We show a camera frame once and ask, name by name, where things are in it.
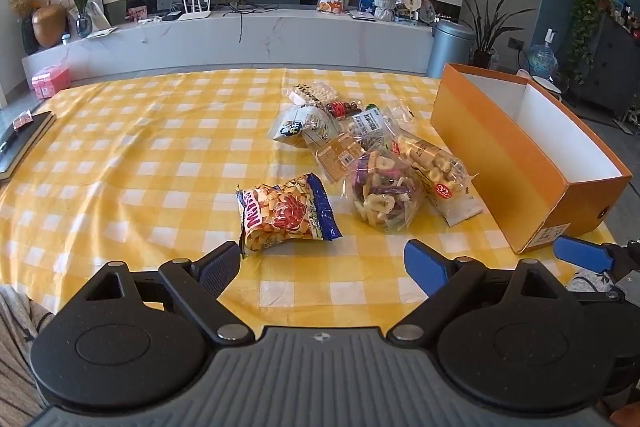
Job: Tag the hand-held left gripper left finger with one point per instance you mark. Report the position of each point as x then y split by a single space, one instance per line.
222 267

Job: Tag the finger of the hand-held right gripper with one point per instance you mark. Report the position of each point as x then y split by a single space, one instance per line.
582 254

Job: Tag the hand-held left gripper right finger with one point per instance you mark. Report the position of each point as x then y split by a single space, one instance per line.
425 264

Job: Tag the orange and blue chips bag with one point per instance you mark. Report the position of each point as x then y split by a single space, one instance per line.
285 217

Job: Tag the clear bag of colourful crisps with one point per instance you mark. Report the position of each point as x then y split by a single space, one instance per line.
382 194

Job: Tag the orange cardboard box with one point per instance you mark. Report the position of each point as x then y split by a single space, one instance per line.
500 147

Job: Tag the orange bread pack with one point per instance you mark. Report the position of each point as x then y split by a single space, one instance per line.
340 154

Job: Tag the clear bag with white label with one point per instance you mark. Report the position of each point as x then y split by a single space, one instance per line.
370 123

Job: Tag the white and blue snack pack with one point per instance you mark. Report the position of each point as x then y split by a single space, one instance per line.
300 127

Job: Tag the small cola bottle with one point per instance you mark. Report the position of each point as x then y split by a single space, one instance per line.
342 110

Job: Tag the clear bag of white balls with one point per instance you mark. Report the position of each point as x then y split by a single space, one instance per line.
312 93

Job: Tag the yellow checkered tablecloth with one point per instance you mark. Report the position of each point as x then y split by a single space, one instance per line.
150 167

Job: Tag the white round stool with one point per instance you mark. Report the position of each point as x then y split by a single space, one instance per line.
547 86

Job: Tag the dark grey cabinet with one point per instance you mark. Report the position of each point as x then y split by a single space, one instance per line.
610 67

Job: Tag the blue water jug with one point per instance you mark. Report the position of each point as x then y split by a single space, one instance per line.
542 59

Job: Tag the blue-grey trash can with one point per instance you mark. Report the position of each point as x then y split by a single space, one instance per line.
450 49

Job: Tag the patterned grey clothing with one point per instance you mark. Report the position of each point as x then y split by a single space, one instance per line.
17 347

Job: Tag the white marble television console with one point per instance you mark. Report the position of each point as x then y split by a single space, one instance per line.
200 42

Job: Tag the dark notebook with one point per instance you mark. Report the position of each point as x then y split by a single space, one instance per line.
22 144

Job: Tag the tall leafy potted plant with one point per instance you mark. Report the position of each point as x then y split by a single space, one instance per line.
487 32

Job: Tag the trailing pothos plant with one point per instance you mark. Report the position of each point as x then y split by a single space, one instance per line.
585 12

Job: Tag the small pink packet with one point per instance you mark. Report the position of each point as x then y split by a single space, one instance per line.
22 120

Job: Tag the pink boxes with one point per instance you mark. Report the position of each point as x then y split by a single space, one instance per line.
50 79

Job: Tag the white router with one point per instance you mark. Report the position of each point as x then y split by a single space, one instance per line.
195 9

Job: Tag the round hand fan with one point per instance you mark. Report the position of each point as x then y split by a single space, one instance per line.
415 4

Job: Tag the brown round vase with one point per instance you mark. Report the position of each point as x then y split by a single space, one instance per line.
49 26

